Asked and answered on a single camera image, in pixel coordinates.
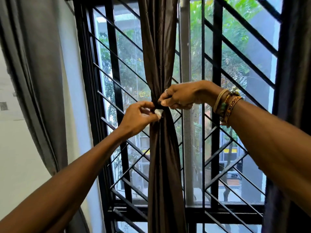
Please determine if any person's left hand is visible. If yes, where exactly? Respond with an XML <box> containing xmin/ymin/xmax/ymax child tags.
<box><xmin>118</xmin><ymin>101</ymin><xmax>160</xmax><ymax>139</ymax></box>

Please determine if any person's right hand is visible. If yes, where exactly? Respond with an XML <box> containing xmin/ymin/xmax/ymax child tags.
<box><xmin>158</xmin><ymin>80</ymin><xmax>223</xmax><ymax>110</ymax></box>

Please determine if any dark curtain tie strap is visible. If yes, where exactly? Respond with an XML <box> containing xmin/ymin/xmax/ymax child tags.
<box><xmin>150</xmin><ymin>100</ymin><xmax>168</xmax><ymax>116</ymax></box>

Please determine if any dark brown curtain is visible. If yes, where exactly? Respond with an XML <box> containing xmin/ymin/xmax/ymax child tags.
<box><xmin>262</xmin><ymin>0</ymin><xmax>311</xmax><ymax>233</ymax></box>
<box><xmin>138</xmin><ymin>0</ymin><xmax>188</xmax><ymax>233</ymax></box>

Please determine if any grey curtain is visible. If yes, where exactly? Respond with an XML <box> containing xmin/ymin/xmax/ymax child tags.
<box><xmin>0</xmin><ymin>0</ymin><xmax>90</xmax><ymax>233</ymax></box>

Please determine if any person's right forearm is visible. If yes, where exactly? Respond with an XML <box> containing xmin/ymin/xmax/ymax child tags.
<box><xmin>227</xmin><ymin>99</ymin><xmax>311</xmax><ymax>216</ymax></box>

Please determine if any person's left forearm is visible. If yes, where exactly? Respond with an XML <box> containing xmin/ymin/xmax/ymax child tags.
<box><xmin>0</xmin><ymin>128</ymin><xmax>127</xmax><ymax>233</ymax></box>

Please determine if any green beaded bracelet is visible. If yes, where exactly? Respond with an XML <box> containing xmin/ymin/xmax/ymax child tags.
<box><xmin>218</xmin><ymin>87</ymin><xmax>241</xmax><ymax>124</ymax></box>

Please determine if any orange woven patterned bracelet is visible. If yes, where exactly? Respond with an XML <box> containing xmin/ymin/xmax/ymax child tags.
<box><xmin>223</xmin><ymin>95</ymin><xmax>243</xmax><ymax>127</ymax></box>

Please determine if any grey outdoor building wall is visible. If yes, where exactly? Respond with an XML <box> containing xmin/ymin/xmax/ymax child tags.
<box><xmin>240</xmin><ymin>0</ymin><xmax>285</xmax><ymax>204</ymax></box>

